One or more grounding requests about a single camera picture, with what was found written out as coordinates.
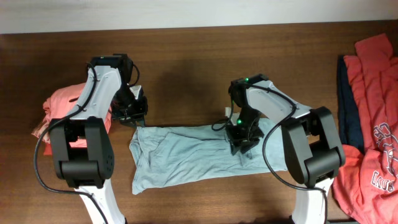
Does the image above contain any light grey-blue t-shirt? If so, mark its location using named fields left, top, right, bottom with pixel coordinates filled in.
left=129, top=125, right=287, bottom=195

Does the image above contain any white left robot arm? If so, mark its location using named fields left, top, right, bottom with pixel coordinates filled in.
left=49, top=54, right=148, bottom=223

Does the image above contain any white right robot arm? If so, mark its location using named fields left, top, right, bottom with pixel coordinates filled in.
left=223, top=74, right=346, bottom=223

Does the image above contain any folded pink shirt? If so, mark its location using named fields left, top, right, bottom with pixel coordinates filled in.
left=32, top=83, right=111, bottom=148

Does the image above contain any folded red shirt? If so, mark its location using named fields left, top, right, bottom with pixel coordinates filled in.
left=44, top=144, right=52, bottom=156

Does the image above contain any navy blue garment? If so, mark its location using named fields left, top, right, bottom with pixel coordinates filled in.
left=336, top=55, right=364, bottom=154

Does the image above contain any red printed t-shirt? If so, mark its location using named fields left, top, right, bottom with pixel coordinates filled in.
left=332, top=34, right=397, bottom=223

